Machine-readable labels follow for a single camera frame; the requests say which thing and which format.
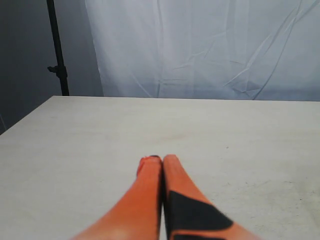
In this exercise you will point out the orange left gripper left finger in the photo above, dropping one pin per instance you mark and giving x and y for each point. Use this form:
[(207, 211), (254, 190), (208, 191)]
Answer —
[(137, 215)]

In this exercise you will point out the black light stand pole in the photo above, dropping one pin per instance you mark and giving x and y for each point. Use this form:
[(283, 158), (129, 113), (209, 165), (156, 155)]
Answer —
[(60, 69)]

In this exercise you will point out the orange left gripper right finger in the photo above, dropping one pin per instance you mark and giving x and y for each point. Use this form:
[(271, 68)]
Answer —
[(189, 215)]

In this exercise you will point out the white backdrop cloth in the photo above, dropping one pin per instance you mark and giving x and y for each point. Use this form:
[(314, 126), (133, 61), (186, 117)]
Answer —
[(208, 49)]

